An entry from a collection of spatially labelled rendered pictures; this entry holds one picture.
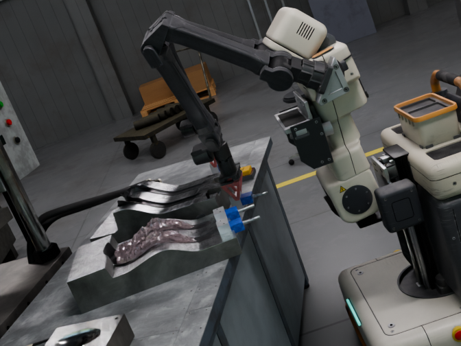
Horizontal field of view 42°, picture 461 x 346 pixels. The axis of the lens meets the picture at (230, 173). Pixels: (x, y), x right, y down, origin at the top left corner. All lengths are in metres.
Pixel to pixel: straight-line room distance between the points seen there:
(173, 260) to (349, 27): 8.27
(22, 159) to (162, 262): 1.10
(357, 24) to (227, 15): 2.10
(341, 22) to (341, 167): 7.85
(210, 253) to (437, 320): 0.83
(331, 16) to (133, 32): 3.20
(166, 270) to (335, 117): 0.74
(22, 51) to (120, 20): 1.67
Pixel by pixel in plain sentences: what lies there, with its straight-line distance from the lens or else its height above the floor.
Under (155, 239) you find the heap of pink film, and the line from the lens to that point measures 1.81.
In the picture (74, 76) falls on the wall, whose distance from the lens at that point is 10.43.
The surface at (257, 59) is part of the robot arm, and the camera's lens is 1.77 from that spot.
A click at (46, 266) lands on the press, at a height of 0.79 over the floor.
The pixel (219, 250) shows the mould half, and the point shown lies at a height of 0.84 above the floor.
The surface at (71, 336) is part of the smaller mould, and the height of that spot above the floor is 0.86.
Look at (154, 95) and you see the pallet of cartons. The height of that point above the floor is 0.25.
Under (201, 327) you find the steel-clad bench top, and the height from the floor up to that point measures 0.80.
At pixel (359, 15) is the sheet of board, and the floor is 0.33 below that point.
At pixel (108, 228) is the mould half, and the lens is 2.25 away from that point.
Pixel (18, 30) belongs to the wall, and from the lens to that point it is 10.56.
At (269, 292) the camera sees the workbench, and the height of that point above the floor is 0.41.
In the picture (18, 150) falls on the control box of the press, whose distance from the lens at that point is 2.68.
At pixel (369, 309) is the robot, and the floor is 0.28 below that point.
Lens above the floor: 1.54
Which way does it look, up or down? 17 degrees down
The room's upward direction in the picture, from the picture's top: 20 degrees counter-clockwise
